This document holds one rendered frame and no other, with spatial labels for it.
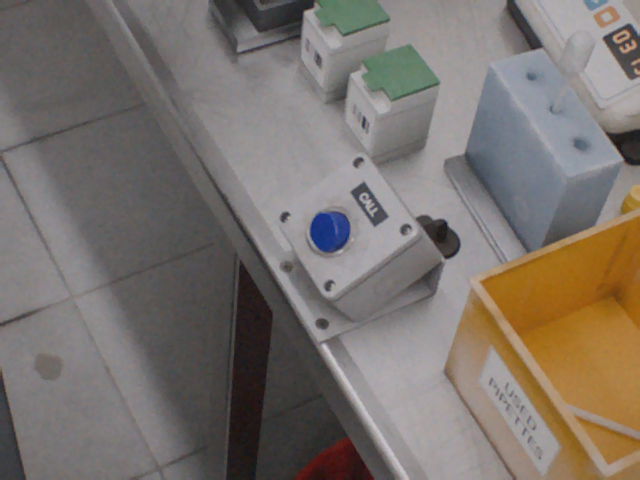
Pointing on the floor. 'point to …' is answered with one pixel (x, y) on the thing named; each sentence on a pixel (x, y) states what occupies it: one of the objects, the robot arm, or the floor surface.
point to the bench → (218, 144)
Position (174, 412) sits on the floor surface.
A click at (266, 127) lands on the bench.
